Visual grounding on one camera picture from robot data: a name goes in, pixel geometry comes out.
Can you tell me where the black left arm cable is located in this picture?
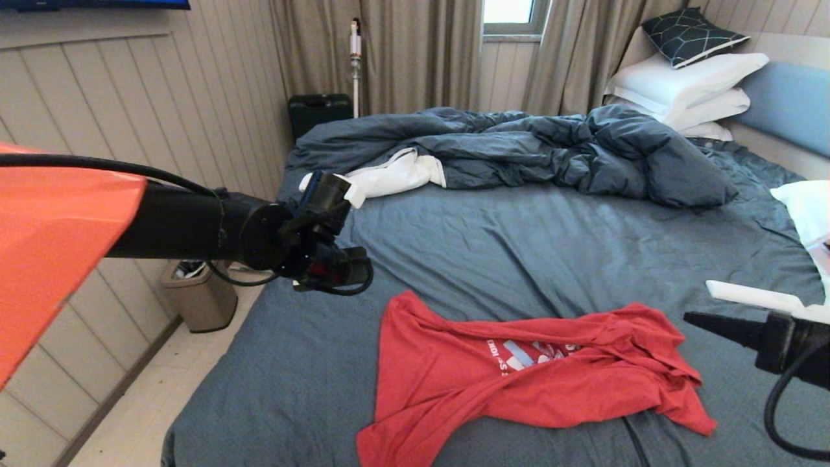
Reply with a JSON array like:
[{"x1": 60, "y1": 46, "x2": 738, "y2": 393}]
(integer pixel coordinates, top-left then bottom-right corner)
[{"x1": 0, "y1": 153, "x2": 222, "y2": 199}]

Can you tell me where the bed with blue sheet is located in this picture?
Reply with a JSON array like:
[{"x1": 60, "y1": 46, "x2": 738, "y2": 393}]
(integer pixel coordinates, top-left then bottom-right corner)
[{"x1": 161, "y1": 138, "x2": 830, "y2": 467}]

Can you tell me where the white flat remote control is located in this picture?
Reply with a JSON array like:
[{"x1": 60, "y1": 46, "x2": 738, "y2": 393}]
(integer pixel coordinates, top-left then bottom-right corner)
[{"x1": 705, "y1": 280, "x2": 805, "y2": 314}]

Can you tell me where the dark blue crumpled duvet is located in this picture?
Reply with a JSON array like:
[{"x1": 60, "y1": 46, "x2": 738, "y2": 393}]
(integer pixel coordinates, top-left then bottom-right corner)
[{"x1": 278, "y1": 105, "x2": 740, "y2": 217}]

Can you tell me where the red printed t-shirt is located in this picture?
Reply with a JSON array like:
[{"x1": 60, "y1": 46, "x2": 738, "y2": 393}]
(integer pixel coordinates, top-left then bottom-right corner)
[{"x1": 355, "y1": 290, "x2": 718, "y2": 467}]

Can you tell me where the blue headboard cushion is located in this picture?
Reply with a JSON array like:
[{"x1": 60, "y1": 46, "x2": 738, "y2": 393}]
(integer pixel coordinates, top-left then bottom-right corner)
[{"x1": 734, "y1": 62, "x2": 830, "y2": 160}]

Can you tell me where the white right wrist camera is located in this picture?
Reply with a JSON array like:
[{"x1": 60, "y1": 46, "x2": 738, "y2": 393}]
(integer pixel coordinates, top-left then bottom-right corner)
[{"x1": 791, "y1": 303, "x2": 830, "y2": 326}]

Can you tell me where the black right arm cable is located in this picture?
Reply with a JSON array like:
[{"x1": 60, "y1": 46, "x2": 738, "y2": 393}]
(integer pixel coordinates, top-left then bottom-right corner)
[{"x1": 763, "y1": 344, "x2": 830, "y2": 462}]

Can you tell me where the taupe trash bin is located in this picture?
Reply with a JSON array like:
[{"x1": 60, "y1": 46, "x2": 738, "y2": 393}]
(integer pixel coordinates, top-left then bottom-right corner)
[{"x1": 161, "y1": 259, "x2": 239, "y2": 333}]

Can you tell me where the white stick vacuum cleaner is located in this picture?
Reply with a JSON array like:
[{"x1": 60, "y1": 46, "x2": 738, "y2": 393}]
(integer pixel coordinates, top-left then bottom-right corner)
[{"x1": 350, "y1": 19, "x2": 362, "y2": 119}]

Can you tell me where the large white pillow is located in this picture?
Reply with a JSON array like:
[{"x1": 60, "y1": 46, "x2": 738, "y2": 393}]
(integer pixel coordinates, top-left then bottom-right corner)
[{"x1": 606, "y1": 53, "x2": 771, "y2": 119}]

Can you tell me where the wall-mounted television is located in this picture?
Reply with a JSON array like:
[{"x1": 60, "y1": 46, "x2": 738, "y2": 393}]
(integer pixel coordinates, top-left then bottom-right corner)
[{"x1": 0, "y1": 0, "x2": 191, "y2": 10}]

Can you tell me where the window with grey frame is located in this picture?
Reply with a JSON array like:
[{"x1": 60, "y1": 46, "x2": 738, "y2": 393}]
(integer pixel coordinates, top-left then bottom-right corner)
[{"x1": 482, "y1": 0, "x2": 551, "y2": 42}]

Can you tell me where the black suitcase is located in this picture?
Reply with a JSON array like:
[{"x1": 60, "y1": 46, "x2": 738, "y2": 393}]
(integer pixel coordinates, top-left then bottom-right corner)
[{"x1": 288, "y1": 94, "x2": 355, "y2": 143}]

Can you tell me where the dark geometric patterned cushion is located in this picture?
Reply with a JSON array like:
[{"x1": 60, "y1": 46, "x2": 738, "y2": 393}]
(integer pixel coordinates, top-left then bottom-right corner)
[{"x1": 642, "y1": 8, "x2": 752, "y2": 70}]

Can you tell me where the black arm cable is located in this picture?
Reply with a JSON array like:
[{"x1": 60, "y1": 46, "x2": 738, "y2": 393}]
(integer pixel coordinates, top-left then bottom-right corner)
[
  {"x1": 763, "y1": 344, "x2": 830, "y2": 462},
  {"x1": 0, "y1": 153, "x2": 222, "y2": 199}
]

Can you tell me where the white blanket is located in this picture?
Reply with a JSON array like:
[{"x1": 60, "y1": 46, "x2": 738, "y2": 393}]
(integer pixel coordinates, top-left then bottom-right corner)
[{"x1": 350, "y1": 148, "x2": 448, "y2": 199}]

